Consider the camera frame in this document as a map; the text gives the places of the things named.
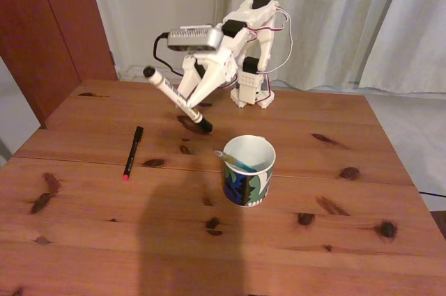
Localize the white whiteboard marker black cap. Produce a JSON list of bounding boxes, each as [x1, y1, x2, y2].
[[143, 65, 214, 134]]

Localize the green mechanical pencil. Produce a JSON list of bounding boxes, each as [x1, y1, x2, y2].
[[214, 150, 259, 173]]

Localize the black pen with red end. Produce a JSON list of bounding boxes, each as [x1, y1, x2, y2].
[[122, 125, 144, 181]]

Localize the white curtain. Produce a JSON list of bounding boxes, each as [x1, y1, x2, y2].
[[208, 0, 408, 93], [357, 0, 446, 94]]

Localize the white mug with green-blue pattern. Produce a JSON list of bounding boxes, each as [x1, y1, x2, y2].
[[222, 134, 277, 208]]

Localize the brown wooden cabinet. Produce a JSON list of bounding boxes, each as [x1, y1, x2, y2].
[[0, 0, 118, 130]]

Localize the silver camera box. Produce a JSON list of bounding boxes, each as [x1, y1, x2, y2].
[[166, 24, 225, 52]]

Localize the black camera cable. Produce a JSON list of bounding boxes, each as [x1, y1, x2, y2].
[[153, 32, 186, 77]]

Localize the red white servo wires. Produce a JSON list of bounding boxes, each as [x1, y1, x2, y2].
[[247, 6, 294, 76]]

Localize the black floor cable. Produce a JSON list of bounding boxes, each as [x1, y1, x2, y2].
[[417, 189, 446, 199]]

